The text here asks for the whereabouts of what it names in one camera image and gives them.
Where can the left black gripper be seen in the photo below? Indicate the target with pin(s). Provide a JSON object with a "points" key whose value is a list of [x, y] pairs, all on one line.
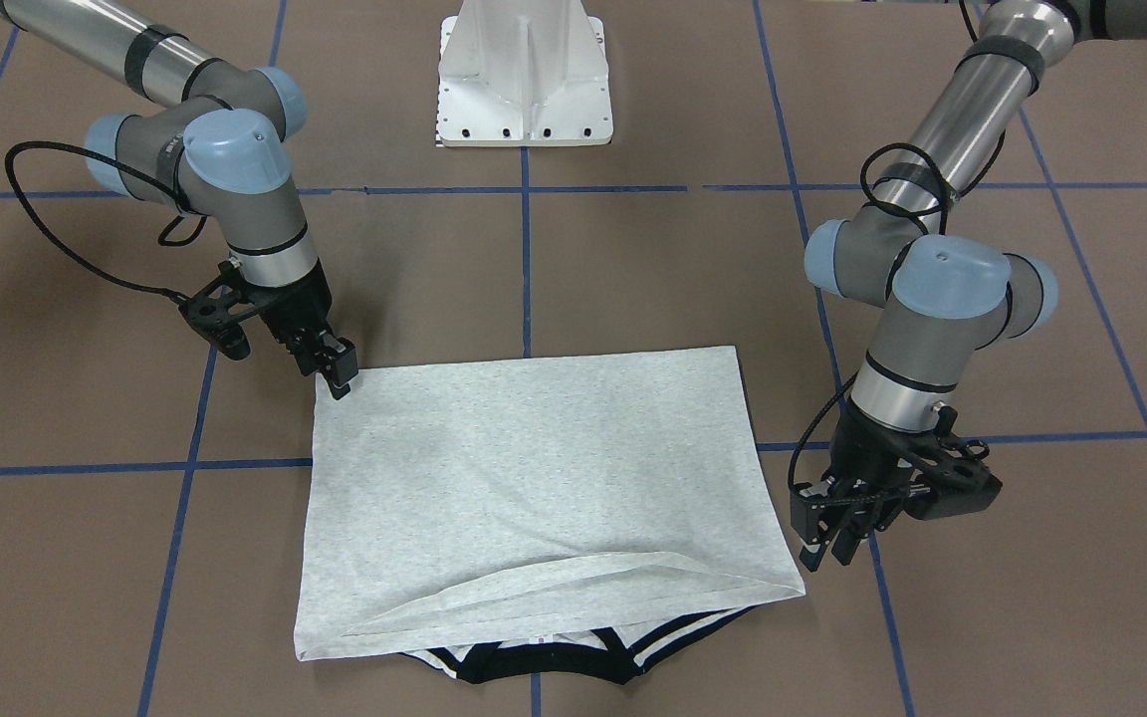
{"points": [[858, 453]]}

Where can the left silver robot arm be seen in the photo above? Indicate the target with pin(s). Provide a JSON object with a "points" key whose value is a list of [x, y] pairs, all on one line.
{"points": [[943, 297]]}

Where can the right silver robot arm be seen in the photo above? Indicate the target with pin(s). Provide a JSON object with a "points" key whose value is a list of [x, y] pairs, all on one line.
{"points": [[215, 152]]}

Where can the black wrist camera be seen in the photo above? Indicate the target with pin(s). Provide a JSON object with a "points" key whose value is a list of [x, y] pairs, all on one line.
{"points": [[216, 312], [949, 474]]}

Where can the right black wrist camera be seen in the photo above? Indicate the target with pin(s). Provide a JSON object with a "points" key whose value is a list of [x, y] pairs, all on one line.
{"points": [[216, 312]]}

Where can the white central pedestal column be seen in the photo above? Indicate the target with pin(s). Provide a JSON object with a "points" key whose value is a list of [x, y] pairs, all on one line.
{"points": [[528, 74]]}

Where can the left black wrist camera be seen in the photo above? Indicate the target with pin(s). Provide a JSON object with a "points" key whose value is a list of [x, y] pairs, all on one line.
{"points": [[949, 474]]}

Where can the grey cartoon print t-shirt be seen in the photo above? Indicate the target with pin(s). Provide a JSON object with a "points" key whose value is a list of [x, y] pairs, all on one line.
{"points": [[592, 515]]}

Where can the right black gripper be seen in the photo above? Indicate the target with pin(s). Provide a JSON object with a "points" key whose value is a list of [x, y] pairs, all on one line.
{"points": [[302, 307]]}

